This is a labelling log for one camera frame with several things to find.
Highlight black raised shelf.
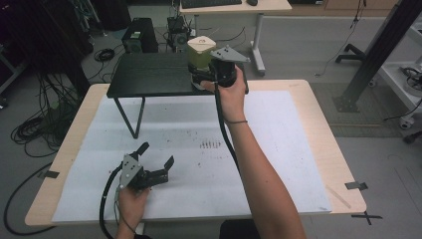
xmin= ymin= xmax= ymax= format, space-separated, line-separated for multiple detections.
xmin=106 ymin=50 xmax=250 ymax=139

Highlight black computer tower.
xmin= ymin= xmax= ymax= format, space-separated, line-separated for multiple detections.
xmin=121 ymin=17 xmax=159 ymax=54

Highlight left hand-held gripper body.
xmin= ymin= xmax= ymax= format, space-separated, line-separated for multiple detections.
xmin=117 ymin=151 xmax=169 ymax=192

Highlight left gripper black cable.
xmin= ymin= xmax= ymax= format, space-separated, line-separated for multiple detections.
xmin=98 ymin=163 xmax=124 ymax=239

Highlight person's right hand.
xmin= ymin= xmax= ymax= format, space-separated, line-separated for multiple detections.
xmin=200 ymin=65 xmax=250 ymax=123

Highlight clear tape strip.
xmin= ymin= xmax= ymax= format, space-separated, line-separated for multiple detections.
xmin=325 ymin=185 xmax=352 ymax=210

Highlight person's left hand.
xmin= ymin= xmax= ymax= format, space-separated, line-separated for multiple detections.
xmin=117 ymin=184 xmax=152 ymax=230

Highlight person's dark clothed legs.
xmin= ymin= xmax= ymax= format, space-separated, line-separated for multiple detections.
xmin=133 ymin=218 xmax=264 ymax=239

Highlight black tape cross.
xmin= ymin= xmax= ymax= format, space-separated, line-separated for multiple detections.
xmin=351 ymin=210 xmax=383 ymax=226

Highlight coiled black cable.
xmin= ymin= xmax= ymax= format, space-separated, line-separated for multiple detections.
xmin=94 ymin=48 xmax=115 ymax=63

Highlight black stand foot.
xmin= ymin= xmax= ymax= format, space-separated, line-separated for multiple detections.
xmin=334 ymin=43 xmax=366 ymax=64

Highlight light wooden table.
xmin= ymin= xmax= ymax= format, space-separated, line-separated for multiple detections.
xmin=24 ymin=79 xmax=367 ymax=227

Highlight bundle of black cables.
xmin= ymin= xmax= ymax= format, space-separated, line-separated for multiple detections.
xmin=9 ymin=73 xmax=88 ymax=158

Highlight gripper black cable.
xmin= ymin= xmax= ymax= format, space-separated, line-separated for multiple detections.
xmin=213 ymin=82 xmax=242 ymax=174
xmin=98 ymin=163 xmax=124 ymax=239

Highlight black floor cable loop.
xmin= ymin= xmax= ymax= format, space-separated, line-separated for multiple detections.
xmin=3 ymin=162 xmax=56 ymax=237

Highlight black keyboard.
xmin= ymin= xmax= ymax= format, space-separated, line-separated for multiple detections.
xmin=180 ymin=0 xmax=243 ymax=10

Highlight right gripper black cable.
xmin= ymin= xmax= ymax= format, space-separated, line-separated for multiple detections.
xmin=213 ymin=82 xmax=242 ymax=174

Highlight thin grey wire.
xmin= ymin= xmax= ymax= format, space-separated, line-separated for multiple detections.
xmin=113 ymin=188 xmax=137 ymax=233

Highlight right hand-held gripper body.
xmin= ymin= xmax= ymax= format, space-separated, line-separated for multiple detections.
xmin=209 ymin=45 xmax=252 ymax=89

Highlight black tape piece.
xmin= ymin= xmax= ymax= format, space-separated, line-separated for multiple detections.
xmin=344 ymin=181 xmax=368 ymax=191
xmin=39 ymin=169 xmax=61 ymax=179

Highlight white metal rack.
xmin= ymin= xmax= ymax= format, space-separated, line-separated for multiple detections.
xmin=377 ymin=23 xmax=422 ymax=130

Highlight beige desk with white legs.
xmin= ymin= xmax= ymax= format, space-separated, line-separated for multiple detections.
xmin=178 ymin=0 xmax=293 ymax=77

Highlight small open computer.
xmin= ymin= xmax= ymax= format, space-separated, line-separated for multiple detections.
xmin=166 ymin=15 xmax=192 ymax=53

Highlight white table mat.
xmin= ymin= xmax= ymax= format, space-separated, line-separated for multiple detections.
xmin=52 ymin=90 xmax=332 ymax=223

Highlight black metal post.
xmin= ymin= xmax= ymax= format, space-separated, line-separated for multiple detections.
xmin=332 ymin=0 xmax=422 ymax=114

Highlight black curtain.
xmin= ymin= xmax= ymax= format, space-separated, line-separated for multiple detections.
xmin=0 ymin=0 xmax=92 ymax=98

